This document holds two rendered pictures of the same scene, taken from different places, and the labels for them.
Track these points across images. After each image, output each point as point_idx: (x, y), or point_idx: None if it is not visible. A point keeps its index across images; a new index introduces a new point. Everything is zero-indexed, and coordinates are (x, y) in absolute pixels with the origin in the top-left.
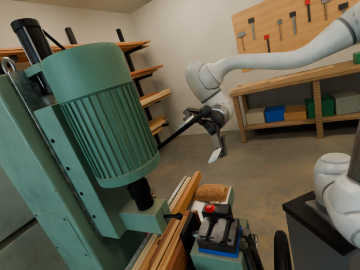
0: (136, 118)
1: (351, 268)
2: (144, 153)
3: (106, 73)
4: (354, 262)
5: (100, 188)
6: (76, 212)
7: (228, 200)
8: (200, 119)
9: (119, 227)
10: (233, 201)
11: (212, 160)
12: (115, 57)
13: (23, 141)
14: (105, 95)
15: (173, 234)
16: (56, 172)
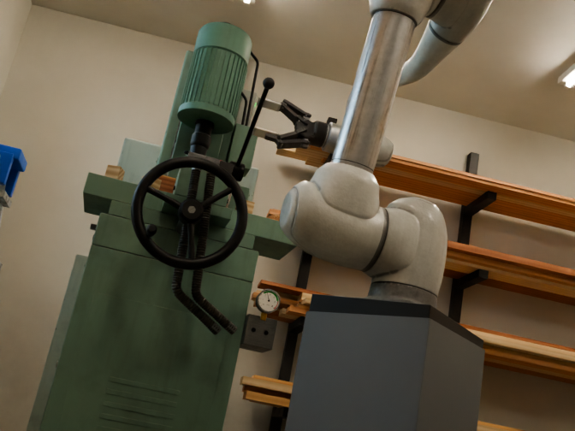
0: (219, 72)
1: (306, 335)
2: (207, 96)
3: (215, 38)
4: (314, 327)
5: (183, 135)
6: (164, 158)
7: (271, 220)
8: (292, 115)
9: (173, 176)
10: (286, 241)
11: (253, 129)
12: (229, 32)
13: (175, 91)
14: (208, 50)
15: None
16: (176, 121)
